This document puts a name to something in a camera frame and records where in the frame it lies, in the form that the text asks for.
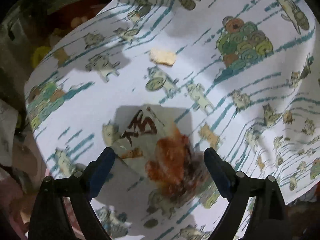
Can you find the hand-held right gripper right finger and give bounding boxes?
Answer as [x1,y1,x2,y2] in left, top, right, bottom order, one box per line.
[204,147,287,240]

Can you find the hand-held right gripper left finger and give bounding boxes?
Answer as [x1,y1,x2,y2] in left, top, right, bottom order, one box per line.
[31,147,115,240]

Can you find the stained white paper wrapper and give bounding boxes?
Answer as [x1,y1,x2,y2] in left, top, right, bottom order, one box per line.
[94,104,209,207]

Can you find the beige bread piece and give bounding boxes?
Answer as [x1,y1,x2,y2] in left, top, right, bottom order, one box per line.
[149,48,177,67]

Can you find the yellow plastic object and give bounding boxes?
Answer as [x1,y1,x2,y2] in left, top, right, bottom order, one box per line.
[32,46,51,66]

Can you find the cat print white tablecloth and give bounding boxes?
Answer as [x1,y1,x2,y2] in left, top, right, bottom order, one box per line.
[24,0,320,240]

